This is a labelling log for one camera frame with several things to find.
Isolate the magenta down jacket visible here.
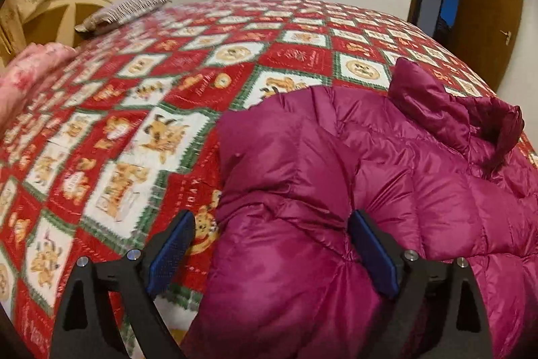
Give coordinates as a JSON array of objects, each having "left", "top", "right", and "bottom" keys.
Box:
[{"left": 182, "top": 58, "right": 537, "bottom": 358}]

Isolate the red patterned bed quilt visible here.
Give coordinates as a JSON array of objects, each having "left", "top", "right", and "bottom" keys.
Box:
[{"left": 0, "top": 0, "right": 538, "bottom": 359}]

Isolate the pink folded blanket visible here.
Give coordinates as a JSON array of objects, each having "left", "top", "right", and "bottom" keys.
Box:
[{"left": 1, "top": 42, "right": 78, "bottom": 130}]

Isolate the cream wooden headboard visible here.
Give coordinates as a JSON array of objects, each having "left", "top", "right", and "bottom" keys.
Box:
[{"left": 1, "top": 0, "right": 119, "bottom": 69}]

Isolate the grey striped pillow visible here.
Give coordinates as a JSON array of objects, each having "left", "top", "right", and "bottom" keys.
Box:
[{"left": 75, "top": 0, "right": 170, "bottom": 36}]

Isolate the brown wooden door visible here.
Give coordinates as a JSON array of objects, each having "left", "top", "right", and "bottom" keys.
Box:
[{"left": 447, "top": 0, "right": 524, "bottom": 90}]

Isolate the brass door handle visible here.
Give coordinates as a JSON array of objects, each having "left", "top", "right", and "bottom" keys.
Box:
[{"left": 501, "top": 30, "right": 512, "bottom": 46}]

